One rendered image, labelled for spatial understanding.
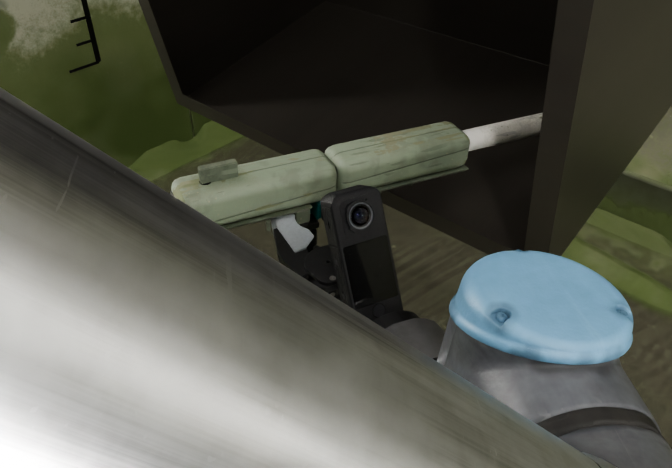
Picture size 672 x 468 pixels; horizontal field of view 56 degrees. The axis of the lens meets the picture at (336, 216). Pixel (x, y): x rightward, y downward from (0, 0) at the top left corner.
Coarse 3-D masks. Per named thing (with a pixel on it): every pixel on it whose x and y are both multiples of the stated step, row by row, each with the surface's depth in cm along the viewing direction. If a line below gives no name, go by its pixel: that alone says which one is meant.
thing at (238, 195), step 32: (416, 128) 66; (448, 128) 66; (480, 128) 68; (512, 128) 69; (288, 160) 60; (320, 160) 61; (352, 160) 61; (384, 160) 62; (416, 160) 64; (448, 160) 66; (192, 192) 56; (224, 192) 56; (256, 192) 57; (288, 192) 59; (320, 192) 60; (224, 224) 59
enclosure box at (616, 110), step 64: (192, 0) 90; (256, 0) 99; (320, 0) 111; (384, 0) 103; (448, 0) 94; (512, 0) 87; (576, 0) 43; (640, 0) 51; (192, 64) 95; (256, 64) 100; (320, 64) 98; (384, 64) 96; (448, 64) 93; (512, 64) 91; (576, 64) 46; (640, 64) 59; (256, 128) 89; (320, 128) 87; (384, 128) 85; (576, 128) 52; (640, 128) 71; (384, 192) 74; (448, 192) 75; (512, 192) 74; (576, 192) 60
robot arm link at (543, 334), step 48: (480, 288) 33; (528, 288) 33; (576, 288) 33; (480, 336) 32; (528, 336) 30; (576, 336) 30; (624, 336) 31; (480, 384) 32; (528, 384) 30; (576, 384) 29; (624, 384) 30
